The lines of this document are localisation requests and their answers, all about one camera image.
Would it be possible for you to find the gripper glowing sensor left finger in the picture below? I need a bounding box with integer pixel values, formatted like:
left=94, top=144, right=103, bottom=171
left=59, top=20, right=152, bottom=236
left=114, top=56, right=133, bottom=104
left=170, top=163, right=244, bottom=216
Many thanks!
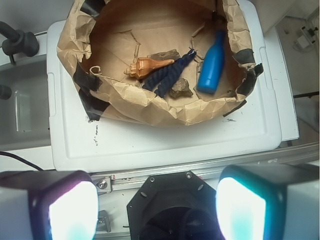
left=0, top=170, right=99, bottom=240

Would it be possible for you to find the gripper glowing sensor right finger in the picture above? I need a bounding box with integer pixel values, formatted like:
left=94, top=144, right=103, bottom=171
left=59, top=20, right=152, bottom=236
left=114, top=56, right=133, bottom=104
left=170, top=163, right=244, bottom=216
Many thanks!
left=215, top=164, right=320, bottom=240

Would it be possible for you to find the grey brown rock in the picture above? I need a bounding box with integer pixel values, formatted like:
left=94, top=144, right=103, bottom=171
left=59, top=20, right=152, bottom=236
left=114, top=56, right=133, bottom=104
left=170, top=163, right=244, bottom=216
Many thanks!
left=169, top=78, right=193, bottom=99

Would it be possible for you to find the white plastic bin lid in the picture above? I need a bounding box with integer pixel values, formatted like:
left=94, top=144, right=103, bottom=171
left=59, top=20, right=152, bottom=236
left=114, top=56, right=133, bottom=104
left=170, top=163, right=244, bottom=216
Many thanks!
left=47, top=0, right=283, bottom=173

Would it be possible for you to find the blue plastic bottle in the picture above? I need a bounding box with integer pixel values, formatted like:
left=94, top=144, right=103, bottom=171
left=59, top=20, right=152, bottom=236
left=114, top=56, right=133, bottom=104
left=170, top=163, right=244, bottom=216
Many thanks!
left=196, top=30, right=226, bottom=94

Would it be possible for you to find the black clamp knob stand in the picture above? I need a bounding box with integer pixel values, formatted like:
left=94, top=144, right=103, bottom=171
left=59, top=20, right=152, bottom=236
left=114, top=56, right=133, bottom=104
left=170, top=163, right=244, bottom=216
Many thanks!
left=0, top=21, right=40, bottom=65

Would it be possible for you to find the brown bark wood piece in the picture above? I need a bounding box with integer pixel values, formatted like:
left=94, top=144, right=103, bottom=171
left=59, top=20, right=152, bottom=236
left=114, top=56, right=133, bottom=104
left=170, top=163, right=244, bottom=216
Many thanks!
left=147, top=49, right=181, bottom=61

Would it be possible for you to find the orange spiral seashell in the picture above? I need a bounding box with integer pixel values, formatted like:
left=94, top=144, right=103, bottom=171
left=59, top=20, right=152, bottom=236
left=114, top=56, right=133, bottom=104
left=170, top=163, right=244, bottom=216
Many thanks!
left=123, top=57, right=175, bottom=80

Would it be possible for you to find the crumpled brown paper bag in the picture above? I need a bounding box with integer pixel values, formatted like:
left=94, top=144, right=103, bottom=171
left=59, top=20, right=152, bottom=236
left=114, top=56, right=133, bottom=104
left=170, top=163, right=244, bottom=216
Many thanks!
left=57, top=0, right=263, bottom=127

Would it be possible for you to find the metal corner bracket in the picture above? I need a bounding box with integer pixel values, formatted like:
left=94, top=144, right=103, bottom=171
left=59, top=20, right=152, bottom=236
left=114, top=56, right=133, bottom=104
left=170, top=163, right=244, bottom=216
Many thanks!
left=96, top=210, right=112, bottom=233

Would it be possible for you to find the aluminium extrusion rail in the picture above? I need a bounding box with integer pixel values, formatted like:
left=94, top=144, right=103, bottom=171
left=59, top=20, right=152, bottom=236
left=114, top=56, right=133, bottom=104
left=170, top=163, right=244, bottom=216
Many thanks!
left=90, top=142, right=320, bottom=195

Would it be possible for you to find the black octagonal mount plate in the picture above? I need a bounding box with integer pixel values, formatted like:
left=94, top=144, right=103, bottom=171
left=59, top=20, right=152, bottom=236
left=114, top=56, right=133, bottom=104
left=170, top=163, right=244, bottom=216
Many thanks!
left=126, top=171, right=224, bottom=240

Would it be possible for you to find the dark blue twisted rope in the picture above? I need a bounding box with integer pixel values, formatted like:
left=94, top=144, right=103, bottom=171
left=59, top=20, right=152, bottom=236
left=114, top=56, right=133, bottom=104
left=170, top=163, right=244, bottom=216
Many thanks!
left=142, top=49, right=198, bottom=99

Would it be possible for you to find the white wall socket box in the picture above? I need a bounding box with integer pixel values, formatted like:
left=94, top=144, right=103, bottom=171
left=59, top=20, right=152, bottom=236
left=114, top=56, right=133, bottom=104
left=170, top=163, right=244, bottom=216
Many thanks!
left=296, top=35, right=310, bottom=49

